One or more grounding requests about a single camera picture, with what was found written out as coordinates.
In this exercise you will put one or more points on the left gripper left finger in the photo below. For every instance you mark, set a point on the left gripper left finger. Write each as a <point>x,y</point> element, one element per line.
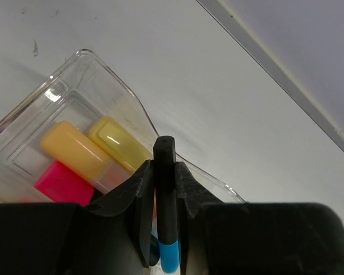
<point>112,235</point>

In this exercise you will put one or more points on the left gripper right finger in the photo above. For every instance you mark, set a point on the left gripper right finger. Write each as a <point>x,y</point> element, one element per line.
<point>254,238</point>

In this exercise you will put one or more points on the pink highlighter black body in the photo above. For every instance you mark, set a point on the pink highlighter black body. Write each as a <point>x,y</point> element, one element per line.
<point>61,184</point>

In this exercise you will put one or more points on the blue highlighter black body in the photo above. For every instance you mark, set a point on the blue highlighter black body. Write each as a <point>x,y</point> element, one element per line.
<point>166,206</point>

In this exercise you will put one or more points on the yellow highlighter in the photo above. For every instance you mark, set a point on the yellow highlighter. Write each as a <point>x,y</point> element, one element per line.
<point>119,144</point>

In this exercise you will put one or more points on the orange highlighter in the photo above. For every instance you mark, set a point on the orange highlighter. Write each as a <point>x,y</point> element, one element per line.
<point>66,144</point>

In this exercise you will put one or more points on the clear plastic bin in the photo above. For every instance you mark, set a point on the clear plastic bin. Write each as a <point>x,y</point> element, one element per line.
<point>81,91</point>

